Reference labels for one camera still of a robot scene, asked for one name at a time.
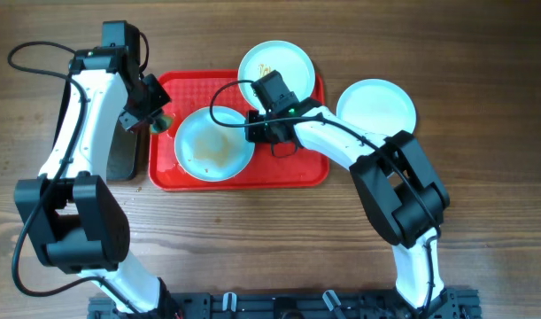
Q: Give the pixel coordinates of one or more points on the green yellow scrub sponge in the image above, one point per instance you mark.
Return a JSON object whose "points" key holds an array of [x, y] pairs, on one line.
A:
{"points": [[161, 124]]}

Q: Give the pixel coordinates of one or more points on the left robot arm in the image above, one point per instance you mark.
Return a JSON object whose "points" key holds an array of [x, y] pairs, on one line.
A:
{"points": [[69, 215]]}

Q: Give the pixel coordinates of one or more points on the light blue plate top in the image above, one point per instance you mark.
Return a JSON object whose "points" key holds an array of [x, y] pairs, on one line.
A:
{"points": [[288, 59]]}

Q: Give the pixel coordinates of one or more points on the light blue plate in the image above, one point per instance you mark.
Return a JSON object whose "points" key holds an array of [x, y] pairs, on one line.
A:
{"points": [[377, 106], [210, 144], [288, 59]]}

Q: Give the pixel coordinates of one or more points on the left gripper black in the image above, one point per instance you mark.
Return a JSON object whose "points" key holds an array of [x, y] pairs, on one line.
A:
{"points": [[159, 101]]}

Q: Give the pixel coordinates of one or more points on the black rectangular water basin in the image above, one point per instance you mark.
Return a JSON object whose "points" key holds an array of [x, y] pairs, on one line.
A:
{"points": [[124, 155]]}

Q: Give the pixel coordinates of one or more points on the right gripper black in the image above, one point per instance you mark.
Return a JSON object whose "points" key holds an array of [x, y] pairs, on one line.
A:
{"points": [[253, 135]]}

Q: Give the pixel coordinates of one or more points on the red plastic serving tray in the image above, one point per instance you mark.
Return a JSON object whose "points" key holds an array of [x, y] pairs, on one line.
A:
{"points": [[280, 166]]}

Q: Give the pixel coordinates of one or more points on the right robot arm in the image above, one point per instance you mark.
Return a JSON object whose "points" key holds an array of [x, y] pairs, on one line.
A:
{"points": [[402, 195]]}

